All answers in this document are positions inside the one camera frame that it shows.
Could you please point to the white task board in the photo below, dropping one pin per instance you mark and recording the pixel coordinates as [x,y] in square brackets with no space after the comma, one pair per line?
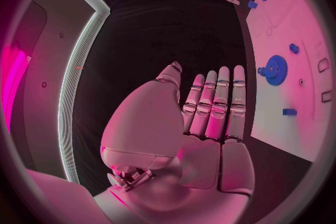
[288,24]

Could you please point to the glowing light bar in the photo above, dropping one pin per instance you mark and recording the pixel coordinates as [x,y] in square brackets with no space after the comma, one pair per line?
[14,81]

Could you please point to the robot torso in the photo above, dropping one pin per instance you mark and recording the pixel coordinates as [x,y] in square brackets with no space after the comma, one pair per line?
[55,24]

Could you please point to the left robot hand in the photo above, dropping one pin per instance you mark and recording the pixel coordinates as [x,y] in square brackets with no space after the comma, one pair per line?
[162,123]

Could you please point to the blue gear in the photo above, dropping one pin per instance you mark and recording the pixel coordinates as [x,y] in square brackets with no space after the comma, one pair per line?
[277,72]

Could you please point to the blue block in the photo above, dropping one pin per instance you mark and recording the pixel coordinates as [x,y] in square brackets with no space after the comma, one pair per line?
[252,4]
[289,112]

